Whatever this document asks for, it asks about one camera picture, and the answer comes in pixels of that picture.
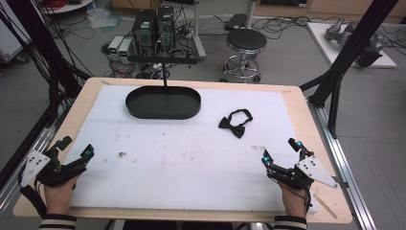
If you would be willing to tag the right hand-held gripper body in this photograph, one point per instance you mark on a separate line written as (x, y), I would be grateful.
(301, 174)

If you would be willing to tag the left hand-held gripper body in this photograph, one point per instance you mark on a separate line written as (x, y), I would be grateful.
(52, 172)

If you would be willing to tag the black bow tie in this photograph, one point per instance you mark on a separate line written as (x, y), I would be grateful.
(236, 124)

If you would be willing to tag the black oval tray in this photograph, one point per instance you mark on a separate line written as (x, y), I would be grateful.
(163, 103)

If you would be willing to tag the person's left hand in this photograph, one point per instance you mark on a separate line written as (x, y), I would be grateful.
(60, 196)

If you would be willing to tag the person's right hand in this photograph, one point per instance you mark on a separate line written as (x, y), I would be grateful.
(293, 201)

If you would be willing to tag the thin wooden stick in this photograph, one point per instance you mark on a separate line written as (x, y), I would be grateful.
(325, 206)

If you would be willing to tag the white foam mat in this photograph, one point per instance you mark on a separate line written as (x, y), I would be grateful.
(178, 159)

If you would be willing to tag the white floor board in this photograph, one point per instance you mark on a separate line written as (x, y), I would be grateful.
(322, 41)

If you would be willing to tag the white power supply unit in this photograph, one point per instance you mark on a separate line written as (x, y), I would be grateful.
(115, 45)
(125, 50)

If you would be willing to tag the black round stool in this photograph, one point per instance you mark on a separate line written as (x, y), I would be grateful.
(246, 40)

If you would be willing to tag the black T-shaped stand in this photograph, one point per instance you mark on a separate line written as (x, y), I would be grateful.
(164, 60)

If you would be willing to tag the grey robot part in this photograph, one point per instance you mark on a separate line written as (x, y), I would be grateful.
(354, 35)

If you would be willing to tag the clear plastic bag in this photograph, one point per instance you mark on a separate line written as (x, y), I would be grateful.
(103, 17)

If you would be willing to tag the black computer tower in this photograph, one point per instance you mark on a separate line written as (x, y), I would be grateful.
(166, 27)
(144, 30)

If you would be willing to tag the round white table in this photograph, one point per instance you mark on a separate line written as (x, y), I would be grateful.
(68, 5)

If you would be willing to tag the black flat box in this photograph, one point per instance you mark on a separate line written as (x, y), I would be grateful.
(235, 21)

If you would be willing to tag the grey metal desk leg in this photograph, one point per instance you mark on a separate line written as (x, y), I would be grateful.
(198, 32)

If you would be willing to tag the aluminium rail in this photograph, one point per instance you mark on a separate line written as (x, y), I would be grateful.
(338, 153)
(19, 172)

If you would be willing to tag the black frame strut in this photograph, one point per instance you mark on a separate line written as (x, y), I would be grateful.
(38, 41)
(348, 54)

